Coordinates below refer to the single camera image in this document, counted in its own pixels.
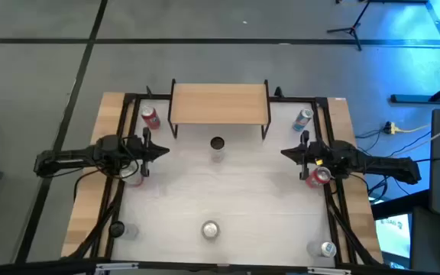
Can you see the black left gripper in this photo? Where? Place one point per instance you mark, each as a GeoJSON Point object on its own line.
{"type": "Point", "coordinates": [146, 153]}

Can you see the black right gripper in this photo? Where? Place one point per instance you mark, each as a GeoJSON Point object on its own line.
{"type": "Point", "coordinates": [305, 153]}

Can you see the red beverage can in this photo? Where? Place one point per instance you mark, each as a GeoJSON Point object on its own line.
{"type": "Point", "coordinates": [316, 178]}
{"type": "Point", "coordinates": [151, 119]}

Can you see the blue and silver beverage can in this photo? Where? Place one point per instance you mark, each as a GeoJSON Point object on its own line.
{"type": "Point", "coordinates": [302, 120]}
{"type": "Point", "coordinates": [327, 249]}

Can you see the silver and red Spindrift can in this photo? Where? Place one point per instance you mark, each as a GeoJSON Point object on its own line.
{"type": "Point", "coordinates": [210, 230]}
{"type": "Point", "coordinates": [133, 179]}

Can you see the white can with black lid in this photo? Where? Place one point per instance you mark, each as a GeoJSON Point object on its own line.
{"type": "Point", "coordinates": [217, 144]}

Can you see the dark can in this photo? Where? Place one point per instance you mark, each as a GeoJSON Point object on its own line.
{"type": "Point", "coordinates": [117, 228]}

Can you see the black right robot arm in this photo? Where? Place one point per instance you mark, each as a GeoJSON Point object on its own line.
{"type": "Point", "coordinates": [376, 164]}

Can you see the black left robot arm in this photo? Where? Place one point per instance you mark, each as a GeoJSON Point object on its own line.
{"type": "Point", "coordinates": [71, 158]}

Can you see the bright display screen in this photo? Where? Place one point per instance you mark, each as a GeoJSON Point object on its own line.
{"type": "Point", "coordinates": [392, 237]}

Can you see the black tripod stand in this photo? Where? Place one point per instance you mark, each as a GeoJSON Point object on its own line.
{"type": "Point", "coordinates": [353, 28]}

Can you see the dark grey box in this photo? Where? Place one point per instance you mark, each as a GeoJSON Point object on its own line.
{"type": "Point", "coordinates": [428, 240]}

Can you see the black aluminium table frame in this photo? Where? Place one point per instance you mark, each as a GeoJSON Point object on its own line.
{"type": "Point", "coordinates": [159, 96]}

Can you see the wooden shelf with black frame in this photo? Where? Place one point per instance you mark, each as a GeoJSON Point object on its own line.
{"type": "Point", "coordinates": [220, 103]}

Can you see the silver aluminium bracket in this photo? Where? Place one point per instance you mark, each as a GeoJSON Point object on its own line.
{"type": "Point", "coordinates": [329, 270]}
{"type": "Point", "coordinates": [117, 266]}

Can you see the black desk leg frame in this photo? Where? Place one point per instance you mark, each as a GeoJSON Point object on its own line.
{"type": "Point", "coordinates": [415, 99]}

